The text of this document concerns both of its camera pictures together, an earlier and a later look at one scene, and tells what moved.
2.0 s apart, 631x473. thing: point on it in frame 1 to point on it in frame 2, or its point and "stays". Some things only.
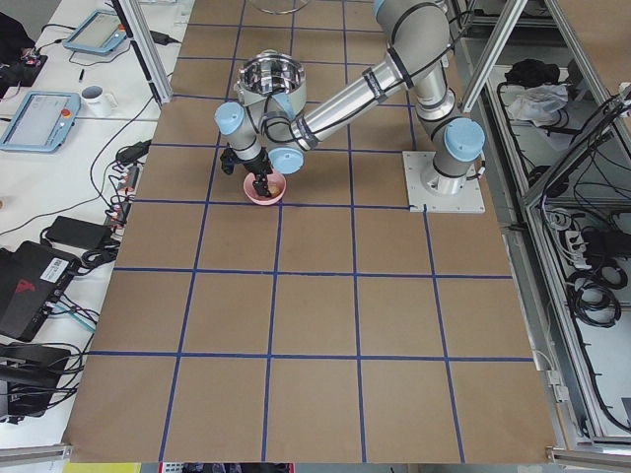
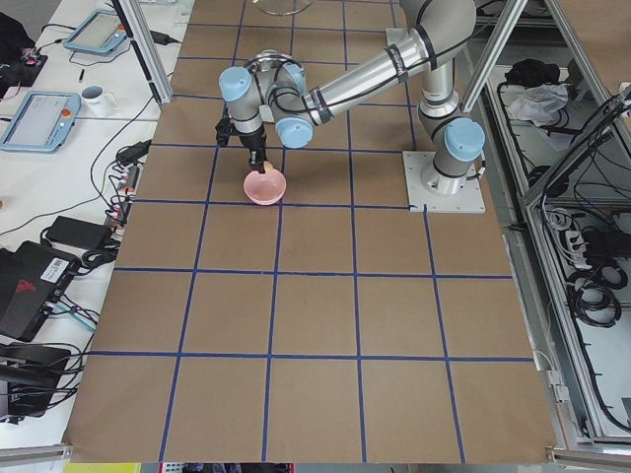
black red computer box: (34, 279) stays
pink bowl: (276, 185) stays
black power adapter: (65, 230) stays
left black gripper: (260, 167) to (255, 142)
